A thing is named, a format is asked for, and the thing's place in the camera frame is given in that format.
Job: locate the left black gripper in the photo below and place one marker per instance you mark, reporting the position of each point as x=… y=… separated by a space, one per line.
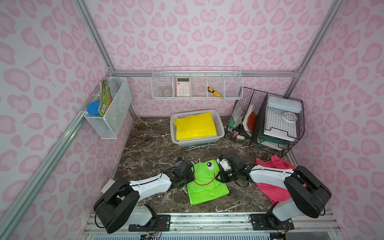
x=188 y=173

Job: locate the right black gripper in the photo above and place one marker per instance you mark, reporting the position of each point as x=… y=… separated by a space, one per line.
x=225 y=174

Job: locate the green frog raincoat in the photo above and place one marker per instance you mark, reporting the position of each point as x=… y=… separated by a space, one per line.
x=206 y=187

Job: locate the yellow raincoat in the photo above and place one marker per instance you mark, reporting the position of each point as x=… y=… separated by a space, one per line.
x=195 y=126

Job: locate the pink raincoat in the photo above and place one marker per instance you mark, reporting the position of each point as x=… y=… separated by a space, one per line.
x=275 y=194

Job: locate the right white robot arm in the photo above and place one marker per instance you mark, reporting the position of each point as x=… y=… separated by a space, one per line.
x=308 y=195

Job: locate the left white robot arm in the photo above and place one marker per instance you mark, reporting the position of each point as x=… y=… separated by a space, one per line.
x=119 y=203

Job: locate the white plastic basket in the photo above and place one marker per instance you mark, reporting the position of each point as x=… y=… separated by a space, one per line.
x=218 y=124

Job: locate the white eraser block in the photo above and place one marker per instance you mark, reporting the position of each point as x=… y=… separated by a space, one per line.
x=239 y=137

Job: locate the green zip pouch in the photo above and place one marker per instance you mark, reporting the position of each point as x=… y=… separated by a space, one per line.
x=272 y=142

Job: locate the red book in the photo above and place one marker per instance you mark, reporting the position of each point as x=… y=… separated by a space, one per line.
x=249 y=120

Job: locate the green folder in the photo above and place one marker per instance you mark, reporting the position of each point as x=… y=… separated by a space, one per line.
x=236 y=116

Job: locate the white flat box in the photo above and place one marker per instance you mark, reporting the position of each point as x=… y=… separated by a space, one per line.
x=275 y=126

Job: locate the white tape roll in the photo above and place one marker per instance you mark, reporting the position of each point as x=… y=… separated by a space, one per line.
x=289 y=117

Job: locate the yellow utility knife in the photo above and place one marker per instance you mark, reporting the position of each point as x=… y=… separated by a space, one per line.
x=214 y=92

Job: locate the clear tape roll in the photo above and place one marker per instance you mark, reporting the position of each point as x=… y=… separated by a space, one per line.
x=167 y=92

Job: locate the light blue lidded box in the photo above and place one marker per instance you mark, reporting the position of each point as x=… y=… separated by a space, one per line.
x=284 y=104

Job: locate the pink calculator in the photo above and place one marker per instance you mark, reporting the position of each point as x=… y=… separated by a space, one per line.
x=183 y=87

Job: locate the green card pack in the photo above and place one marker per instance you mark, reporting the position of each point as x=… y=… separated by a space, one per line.
x=105 y=97

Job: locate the blue round lid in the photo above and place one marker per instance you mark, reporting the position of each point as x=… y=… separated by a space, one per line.
x=93 y=109

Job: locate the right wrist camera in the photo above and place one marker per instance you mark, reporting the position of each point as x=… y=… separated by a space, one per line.
x=223 y=163

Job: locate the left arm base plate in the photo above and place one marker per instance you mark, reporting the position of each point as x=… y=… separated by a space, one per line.
x=161 y=222

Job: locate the aluminium rail front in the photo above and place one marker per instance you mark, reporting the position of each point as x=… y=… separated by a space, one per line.
x=223 y=226

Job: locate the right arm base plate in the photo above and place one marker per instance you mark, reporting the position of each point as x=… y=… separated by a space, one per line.
x=264 y=222

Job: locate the black wire desk organizer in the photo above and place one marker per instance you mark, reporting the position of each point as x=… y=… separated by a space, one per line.
x=259 y=99

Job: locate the white mesh wall basket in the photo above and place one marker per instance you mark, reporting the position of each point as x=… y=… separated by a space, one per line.
x=109 y=126

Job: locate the white wire wall shelf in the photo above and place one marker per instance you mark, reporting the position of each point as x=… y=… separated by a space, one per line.
x=225 y=80

